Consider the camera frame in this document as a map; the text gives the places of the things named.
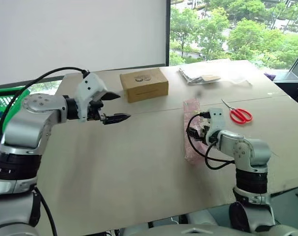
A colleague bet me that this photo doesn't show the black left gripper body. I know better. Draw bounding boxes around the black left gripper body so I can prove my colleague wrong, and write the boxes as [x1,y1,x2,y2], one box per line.
[86,99,108,123]

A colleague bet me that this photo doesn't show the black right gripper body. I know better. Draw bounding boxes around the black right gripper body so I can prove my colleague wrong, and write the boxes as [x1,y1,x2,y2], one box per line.
[195,117,211,141]

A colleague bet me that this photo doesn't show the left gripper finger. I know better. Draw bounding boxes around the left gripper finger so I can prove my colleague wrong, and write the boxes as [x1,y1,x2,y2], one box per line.
[100,91,121,101]
[102,113,132,125]

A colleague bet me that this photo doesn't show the pink plastic package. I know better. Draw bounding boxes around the pink plastic package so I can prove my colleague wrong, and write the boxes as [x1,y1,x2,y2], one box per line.
[182,98,215,163]

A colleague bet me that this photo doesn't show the brown cardboard box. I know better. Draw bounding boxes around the brown cardboard box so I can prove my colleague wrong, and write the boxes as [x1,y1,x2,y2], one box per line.
[119,68,170,103]

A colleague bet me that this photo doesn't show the clear plastic wrapper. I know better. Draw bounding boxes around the clear plastic wrapper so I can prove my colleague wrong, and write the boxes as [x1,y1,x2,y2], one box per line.
[229,76,253,87]

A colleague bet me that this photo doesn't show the silver robot torso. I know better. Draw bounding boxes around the silver robot torso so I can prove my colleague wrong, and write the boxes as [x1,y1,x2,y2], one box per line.
[119,208,298,236]

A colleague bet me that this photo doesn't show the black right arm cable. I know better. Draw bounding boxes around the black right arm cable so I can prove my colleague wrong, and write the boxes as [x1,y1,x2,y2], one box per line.
[186,111,236,171]

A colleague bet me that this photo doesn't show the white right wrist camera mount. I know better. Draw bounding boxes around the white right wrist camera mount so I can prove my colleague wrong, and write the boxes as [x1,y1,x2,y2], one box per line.
[205,107,225,146]

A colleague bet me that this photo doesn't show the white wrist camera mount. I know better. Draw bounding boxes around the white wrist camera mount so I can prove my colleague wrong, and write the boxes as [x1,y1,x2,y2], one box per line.
[205,107,225,146]
[74,72,108,123]

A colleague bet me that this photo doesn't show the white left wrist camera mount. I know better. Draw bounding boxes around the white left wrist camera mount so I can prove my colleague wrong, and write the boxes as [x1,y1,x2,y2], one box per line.
[74,72,108,123]

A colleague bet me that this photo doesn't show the red handled scissors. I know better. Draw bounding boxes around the red handled scissors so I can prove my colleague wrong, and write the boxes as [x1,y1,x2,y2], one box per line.
[221,98,253,126]

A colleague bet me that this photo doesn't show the black window frame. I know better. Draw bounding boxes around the black window frame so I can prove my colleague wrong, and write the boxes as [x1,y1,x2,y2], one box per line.
[165,0,171,67]

